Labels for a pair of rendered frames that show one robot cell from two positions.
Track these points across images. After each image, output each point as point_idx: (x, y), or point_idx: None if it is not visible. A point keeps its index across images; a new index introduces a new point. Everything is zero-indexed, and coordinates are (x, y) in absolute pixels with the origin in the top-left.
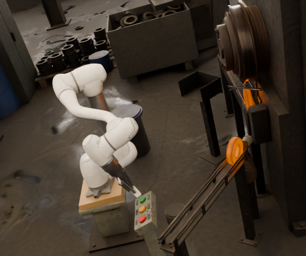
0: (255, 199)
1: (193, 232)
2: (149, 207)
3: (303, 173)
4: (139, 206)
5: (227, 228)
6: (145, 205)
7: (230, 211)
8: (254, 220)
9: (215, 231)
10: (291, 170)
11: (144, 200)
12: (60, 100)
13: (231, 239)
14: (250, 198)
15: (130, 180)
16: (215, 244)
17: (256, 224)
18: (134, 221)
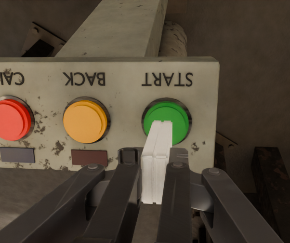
0: (259, 203)
1: (273, 51)
2: (78, 161)
3: None
4: (128, 93)
5: (250, 117)
6: (107, 135)
7: None
8: (251, 158)
9: (252, 96)
10: None
11: (147, 134)
12: None
13: (220, 118)
14: (262, 201)
15: (206, 228)
16: (220, 90)
17: (239, 158)
18: (19, 65)
